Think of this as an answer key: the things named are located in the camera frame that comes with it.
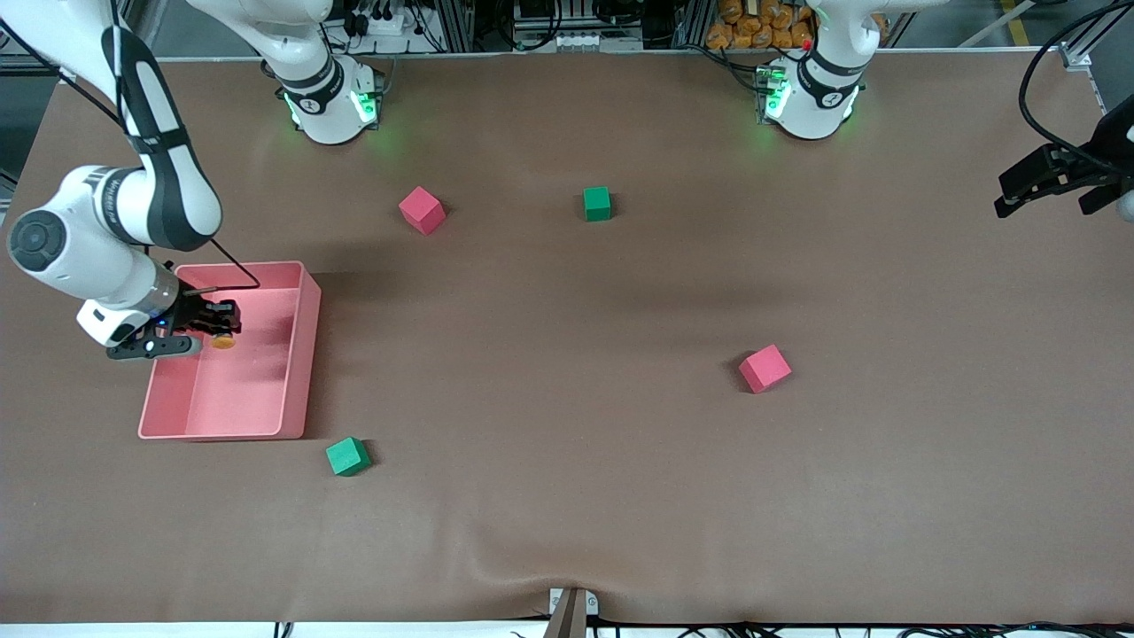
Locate pink plastic tray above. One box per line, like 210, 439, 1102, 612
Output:
137, 260, 322, 441

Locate pink foam cube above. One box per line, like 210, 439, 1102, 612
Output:
398, 186, 447, 237
738, 344, 793, 394

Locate orange snack pile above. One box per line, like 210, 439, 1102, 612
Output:
706, 0, 889, 51

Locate white power strip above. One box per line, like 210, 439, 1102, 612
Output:
344, 9, 410, 36

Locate brown table cover cloth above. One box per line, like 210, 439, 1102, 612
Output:
0, 49, 1134, 626

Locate black control unit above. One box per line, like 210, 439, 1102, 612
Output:
514, 0, 644, 35

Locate metal table clamp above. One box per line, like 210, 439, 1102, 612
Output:
542, 587, 600, 638

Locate white terminal strip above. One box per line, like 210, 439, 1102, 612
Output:
549, 34, 644, 51

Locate aluminium frame post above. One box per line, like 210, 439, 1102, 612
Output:
675, 0, 715, 50
434, 0, 476, 52

